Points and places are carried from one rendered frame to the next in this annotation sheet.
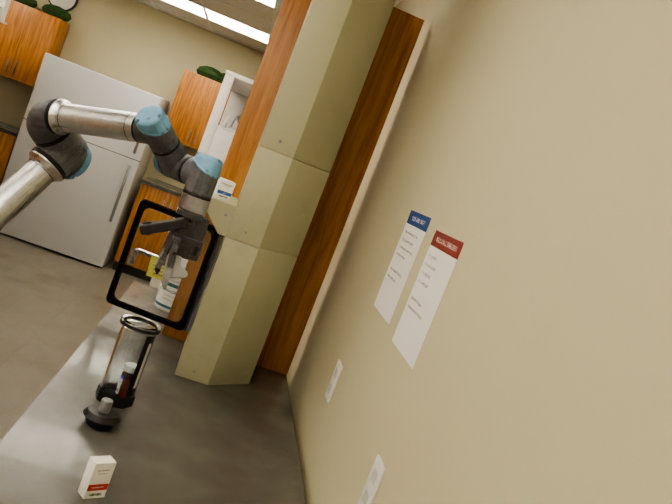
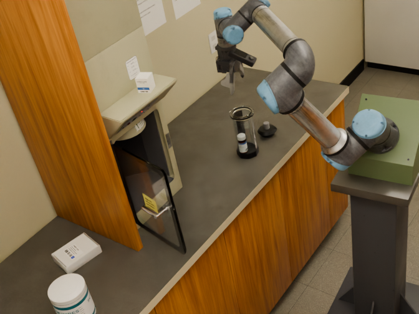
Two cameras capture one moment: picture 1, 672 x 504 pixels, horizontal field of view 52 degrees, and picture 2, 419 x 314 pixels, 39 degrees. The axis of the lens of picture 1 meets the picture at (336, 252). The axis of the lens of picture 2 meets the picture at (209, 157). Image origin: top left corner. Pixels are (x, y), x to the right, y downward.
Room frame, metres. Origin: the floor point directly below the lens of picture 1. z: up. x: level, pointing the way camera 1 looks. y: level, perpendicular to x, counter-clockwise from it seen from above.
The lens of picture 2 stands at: (3.29, 2.08, 2.53)
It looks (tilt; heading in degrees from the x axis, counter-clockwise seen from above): 35 degrees down; 233
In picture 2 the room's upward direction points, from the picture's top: 12 degrees counter-clockwise
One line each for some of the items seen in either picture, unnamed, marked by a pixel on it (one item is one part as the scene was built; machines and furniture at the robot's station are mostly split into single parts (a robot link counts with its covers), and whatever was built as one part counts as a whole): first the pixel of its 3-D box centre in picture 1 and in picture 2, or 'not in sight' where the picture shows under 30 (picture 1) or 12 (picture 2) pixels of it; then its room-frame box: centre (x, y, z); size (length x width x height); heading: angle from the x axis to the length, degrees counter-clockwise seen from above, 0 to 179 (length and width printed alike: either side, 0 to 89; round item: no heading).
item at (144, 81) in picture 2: (223, 188); (145, 82); (2.24, 0.41, 1.54); 0.05 x 0.05 x 0.06; 28
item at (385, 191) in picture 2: not in sight; (380, 172); (1.56, 0.97, 0.92); 0.32 x 0.32 x 0.04; 16
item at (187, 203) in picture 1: (193, 204); (226, 40); (1.79, 0.39, 1.51); 0.08 x 0.08 x 0.05
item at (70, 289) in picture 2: not in sight; (72, 301); (2.85, 0.57, 1.02); 0.13 x 0.13 x 0.15
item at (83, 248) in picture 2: not in sight; (76, 253); (2.69, 0.31, 0.96); 0.16 x 0.12 x 0.04; 178
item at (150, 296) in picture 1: (162, 265); (148, 199); (2.44, 0.56, 1.19); 0.30 x 0.01 x 0.40; 90
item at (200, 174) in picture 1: (202, 175); (224, 22); (1.79, 0.39, 1.59); 0.09 x 0.08 x 0.11; 61
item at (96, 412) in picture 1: (103, 412); (266, 128); (1.62, 0.39, 0.97); 0.09 x 0.09 x 0.07
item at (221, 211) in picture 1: (215, 210); (141, 107); (2.29, 0.42, 1.46); 0.32 x 0.11 x 0.10; 10
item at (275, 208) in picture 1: (253, 266); (116, 127); (2.32, 0.24, 1.33); 0.32 x 0.25 x 0.77; 10
